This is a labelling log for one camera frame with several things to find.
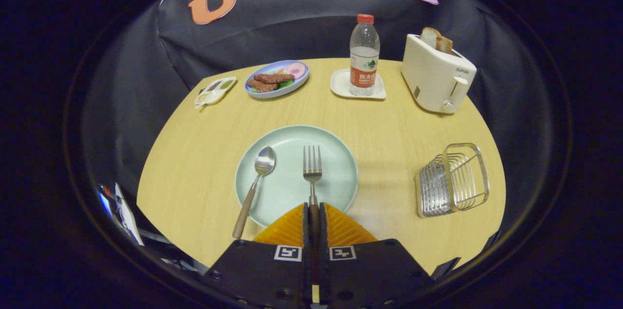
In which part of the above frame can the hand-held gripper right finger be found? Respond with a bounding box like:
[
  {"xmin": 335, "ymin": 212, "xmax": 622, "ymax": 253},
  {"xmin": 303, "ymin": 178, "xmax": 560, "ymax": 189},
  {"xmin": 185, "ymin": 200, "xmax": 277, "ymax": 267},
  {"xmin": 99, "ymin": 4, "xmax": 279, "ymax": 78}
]
[{"xmin": 319, "ymin": 203, "xmax": 436, "ymax": 309}]

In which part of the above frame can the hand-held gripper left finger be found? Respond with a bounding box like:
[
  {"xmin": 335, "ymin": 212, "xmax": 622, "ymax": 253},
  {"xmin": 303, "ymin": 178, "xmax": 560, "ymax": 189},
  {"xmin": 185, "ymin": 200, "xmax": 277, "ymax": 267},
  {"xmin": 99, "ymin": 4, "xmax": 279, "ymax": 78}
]
[{"xmin": 202, "ymin": 203, "xmax": 312, "ymax": 309}]

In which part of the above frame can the fork with wooden handle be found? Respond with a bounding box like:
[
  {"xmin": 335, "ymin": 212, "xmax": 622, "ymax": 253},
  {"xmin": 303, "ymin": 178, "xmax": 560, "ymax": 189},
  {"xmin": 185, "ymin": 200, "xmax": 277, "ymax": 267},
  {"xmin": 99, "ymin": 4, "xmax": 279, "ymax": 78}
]
[{"xmin": 303, "ymin": 145, "xmax": 323, "ymax": 290}]

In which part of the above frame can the spoon with wooden handle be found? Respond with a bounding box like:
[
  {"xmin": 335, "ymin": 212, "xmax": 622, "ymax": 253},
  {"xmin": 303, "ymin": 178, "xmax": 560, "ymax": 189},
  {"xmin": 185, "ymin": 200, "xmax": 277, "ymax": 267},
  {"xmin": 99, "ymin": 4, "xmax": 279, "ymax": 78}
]
[{"xmin": 232, "ymin": 146, "xmax": 276, "ymax": 239}]

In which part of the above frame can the pale green round plate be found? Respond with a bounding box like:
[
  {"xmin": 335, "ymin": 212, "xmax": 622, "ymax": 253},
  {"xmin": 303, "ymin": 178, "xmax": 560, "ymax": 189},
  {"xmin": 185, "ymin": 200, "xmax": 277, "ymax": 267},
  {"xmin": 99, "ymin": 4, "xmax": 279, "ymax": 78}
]
[{"xmin": 235, "ymin": 125, "xmax": 359, "ymax": 228}]

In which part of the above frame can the white slanted board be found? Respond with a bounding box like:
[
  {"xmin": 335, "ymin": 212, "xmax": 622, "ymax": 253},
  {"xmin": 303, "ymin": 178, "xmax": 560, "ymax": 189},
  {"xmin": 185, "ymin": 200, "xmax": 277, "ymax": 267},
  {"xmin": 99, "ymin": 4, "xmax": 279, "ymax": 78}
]
[{"xmin": 114, "ymin": 182, "xmax": 144, "ymax": 246}]

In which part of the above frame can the lit blue screen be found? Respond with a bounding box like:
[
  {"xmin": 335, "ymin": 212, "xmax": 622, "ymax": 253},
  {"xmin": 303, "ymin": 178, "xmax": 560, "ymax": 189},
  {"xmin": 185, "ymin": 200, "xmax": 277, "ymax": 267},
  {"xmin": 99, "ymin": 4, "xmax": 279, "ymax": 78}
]
[{"xmin": 97, "ymin": 185, "xmax": 115, "ymax": 217}]

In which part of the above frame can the blue plate with food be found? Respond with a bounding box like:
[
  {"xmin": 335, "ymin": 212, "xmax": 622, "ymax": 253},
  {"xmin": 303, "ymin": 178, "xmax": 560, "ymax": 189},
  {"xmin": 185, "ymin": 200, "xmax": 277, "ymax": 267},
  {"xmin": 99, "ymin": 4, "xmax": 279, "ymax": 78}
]
[{"xmin": 244, "ymin": 60, "xmax": 310, "ymax": 99}]

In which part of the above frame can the brown meat patty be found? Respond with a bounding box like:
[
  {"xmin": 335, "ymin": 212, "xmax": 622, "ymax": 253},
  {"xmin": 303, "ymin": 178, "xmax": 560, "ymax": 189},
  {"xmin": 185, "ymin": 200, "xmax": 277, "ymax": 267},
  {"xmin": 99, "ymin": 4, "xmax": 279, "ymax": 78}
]
[
  {"xmin": 253, "ymin": 73, "xmax": 295, "ymax": 84},
  {"xmin": 247, "ymin": 80, "xmax": 279, "ymax": 93}
]

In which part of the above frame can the white divided condiment dish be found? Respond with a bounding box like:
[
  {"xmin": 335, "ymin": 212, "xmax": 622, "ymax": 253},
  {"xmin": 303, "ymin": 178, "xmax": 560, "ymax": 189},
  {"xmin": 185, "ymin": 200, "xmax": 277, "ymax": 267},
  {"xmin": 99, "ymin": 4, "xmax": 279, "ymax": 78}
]
[{"xmin": 195, "ymin": 77, "xmax": 238, "ymax": 108}]

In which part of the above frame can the white square coaster tray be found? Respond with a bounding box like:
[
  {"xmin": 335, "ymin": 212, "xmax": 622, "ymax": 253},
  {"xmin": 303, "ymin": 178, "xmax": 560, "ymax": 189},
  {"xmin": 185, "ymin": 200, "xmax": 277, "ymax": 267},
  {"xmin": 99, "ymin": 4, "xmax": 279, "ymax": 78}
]
[{"xmin": 330, "ymin": 69, "xmax": 387, "ymax": 101}]

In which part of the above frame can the pink ham slice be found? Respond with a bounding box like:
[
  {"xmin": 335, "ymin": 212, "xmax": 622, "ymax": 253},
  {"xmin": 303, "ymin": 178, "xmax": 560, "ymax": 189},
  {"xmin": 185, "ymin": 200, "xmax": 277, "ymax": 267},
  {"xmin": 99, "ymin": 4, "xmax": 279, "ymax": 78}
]
[{"xmin": 281, "ymin": 62, "xmax": 307, "ymax": 79}]

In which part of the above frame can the cream white toaster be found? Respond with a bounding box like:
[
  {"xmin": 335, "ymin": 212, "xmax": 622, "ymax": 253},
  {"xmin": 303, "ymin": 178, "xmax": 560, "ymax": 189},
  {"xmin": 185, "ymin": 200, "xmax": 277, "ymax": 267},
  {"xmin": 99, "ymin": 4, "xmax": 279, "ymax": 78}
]
[{"xmin": 401, "ymin": 34, "xmax": 477, "ymax": 114}]

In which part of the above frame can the clear water bottle red cap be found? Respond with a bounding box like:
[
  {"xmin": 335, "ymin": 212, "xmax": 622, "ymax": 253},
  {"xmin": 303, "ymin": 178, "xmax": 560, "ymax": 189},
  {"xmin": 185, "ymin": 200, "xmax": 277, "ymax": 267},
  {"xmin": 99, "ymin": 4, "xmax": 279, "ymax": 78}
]
[{"xmin": 349, "ymin": 14, "xmax": 381, "ymax": 96}]

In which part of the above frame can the metal wire basket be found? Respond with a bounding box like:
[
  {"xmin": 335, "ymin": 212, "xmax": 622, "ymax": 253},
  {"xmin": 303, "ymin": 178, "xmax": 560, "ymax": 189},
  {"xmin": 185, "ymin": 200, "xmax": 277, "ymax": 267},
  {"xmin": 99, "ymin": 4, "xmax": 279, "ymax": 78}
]
[{"xmin": 415, "ymin": 143, "xmax": 490, "ymax": 218}]

